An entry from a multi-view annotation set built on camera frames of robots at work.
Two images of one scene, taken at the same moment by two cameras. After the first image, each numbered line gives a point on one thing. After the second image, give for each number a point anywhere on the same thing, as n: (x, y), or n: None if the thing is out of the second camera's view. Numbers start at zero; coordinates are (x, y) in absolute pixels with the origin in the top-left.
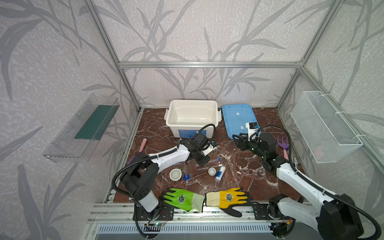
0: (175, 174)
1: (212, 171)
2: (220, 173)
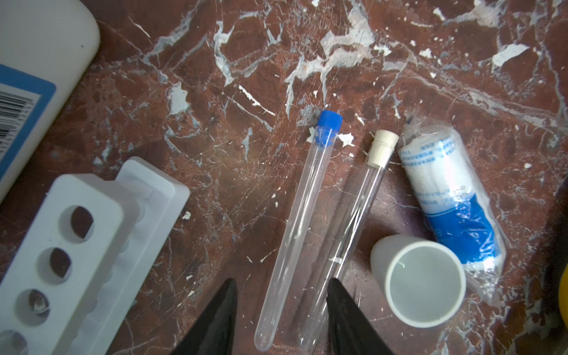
0: None
1: (424, 282)
2: (452, 186)
